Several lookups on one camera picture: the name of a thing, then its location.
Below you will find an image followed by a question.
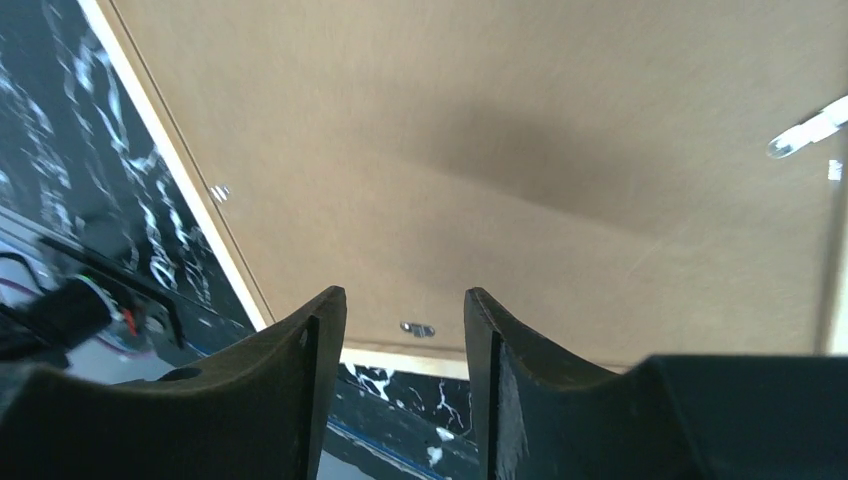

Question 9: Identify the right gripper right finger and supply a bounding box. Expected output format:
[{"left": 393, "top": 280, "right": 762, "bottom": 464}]
[{"left": 464, "top": 288, "right": 847, "bottom": 479}]

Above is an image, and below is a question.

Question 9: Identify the light wooden picture frame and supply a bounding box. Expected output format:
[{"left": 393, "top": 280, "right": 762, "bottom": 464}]
[{"left": 76, "top": 0, "right": 848, "bottom": 382}]

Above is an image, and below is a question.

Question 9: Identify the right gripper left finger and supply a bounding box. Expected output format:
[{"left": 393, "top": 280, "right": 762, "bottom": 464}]
[{"left": 1, "top": 286, "right": 347, "bottom": 479}]

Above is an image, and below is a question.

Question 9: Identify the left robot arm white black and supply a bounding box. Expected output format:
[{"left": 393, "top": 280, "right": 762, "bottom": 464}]
[{"left": 1, "top": 251, "right": 186, "bottom": 369}]

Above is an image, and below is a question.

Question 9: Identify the brown cardboard backing board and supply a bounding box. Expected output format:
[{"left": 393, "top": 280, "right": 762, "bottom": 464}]
[{"left": 109, "top": 0, "right": 848, "bottom": 366}]

